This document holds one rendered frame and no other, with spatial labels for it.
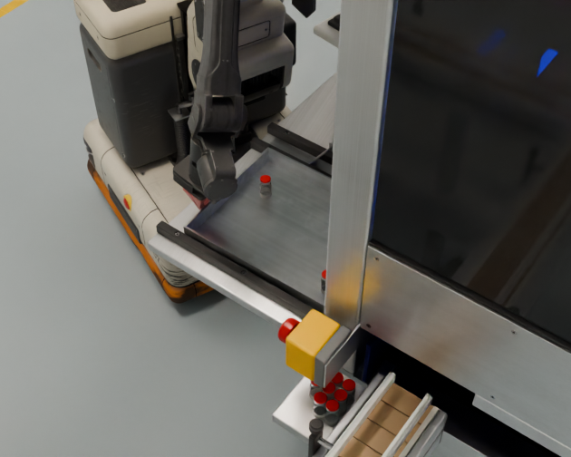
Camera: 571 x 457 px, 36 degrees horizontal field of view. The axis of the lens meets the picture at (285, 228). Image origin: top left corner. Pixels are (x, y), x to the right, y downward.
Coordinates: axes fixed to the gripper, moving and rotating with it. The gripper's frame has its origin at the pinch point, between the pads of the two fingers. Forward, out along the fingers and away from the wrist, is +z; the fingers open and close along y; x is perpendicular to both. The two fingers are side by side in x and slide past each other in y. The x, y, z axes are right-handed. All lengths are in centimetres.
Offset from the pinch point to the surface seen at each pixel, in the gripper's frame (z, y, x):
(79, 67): 115, -133, 82
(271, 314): -0.5, 24.4, -9.1
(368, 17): -70, 29, -10
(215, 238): 2.4, 5.6, -2.5
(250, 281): -1.3, 17.8, -7.0
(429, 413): -11, 56, -11
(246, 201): 2.7, 3.9, 8.1
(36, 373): 99, -40, -18
